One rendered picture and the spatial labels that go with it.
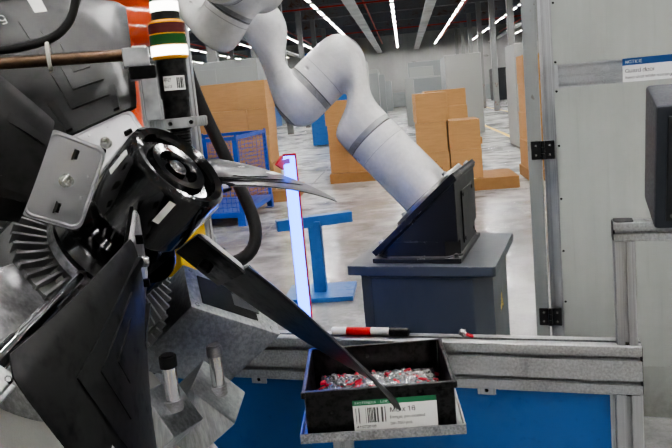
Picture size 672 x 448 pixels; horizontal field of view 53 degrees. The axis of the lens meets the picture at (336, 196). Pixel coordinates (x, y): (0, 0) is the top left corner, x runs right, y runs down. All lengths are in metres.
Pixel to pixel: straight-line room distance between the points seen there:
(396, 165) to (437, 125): 6.90
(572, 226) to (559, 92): 0.49
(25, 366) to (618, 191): 2.28
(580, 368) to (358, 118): 0.67
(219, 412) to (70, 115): 0.39
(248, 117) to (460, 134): 2.74
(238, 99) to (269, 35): 7.41
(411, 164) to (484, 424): 0.54
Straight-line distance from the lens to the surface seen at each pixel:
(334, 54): 1.48
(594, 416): 1.21
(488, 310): 1.40
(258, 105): 8.80
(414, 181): 1.42
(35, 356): 0.47
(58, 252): 0.76
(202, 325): 0.88
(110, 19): 0.97
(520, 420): 1.22
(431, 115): 8.32
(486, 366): 1.17
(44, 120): 0.71
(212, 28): 1.05
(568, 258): 2.60
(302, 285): 1.20
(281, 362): 1.26
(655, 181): 1.06
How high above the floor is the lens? 1.28
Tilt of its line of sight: 8 degrees down
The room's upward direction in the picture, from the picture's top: 5 degrees counter-clockwise
